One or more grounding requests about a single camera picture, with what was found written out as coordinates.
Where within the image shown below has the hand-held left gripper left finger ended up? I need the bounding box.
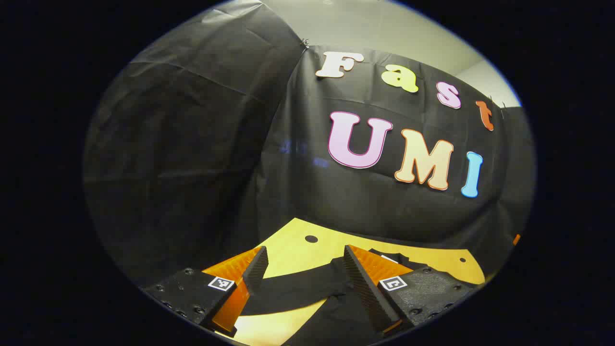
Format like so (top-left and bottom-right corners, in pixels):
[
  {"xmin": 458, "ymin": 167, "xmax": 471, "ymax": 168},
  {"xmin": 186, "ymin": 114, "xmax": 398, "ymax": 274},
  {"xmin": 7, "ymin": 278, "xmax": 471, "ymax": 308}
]
[{"xmin": 143, "ymin": 245, "xmax": 270, "ymax": 338}]

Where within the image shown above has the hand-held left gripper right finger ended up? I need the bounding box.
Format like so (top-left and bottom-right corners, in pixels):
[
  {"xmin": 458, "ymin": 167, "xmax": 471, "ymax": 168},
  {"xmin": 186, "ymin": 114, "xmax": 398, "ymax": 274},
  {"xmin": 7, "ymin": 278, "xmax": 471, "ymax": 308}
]
[{"xmin": 343, "ymin": 244, "xmax": 481, "ymax": 336}]

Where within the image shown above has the black backdrop cloth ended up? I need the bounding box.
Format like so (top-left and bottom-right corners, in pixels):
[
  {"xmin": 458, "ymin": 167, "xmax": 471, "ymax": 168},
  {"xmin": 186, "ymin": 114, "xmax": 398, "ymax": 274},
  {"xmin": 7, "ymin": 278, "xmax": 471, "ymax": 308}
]
[{"xmin": 83, "ymin": 0, "xmax": 536, "ymax": 289}]

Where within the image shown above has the black buttoned cardigan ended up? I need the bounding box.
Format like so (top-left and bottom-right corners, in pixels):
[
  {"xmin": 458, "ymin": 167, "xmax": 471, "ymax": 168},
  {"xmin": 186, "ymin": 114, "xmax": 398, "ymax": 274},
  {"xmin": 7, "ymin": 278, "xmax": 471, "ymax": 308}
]
[{"xmin": 240, "ymin": 249, "xmax": 433, "ymax": 346}]

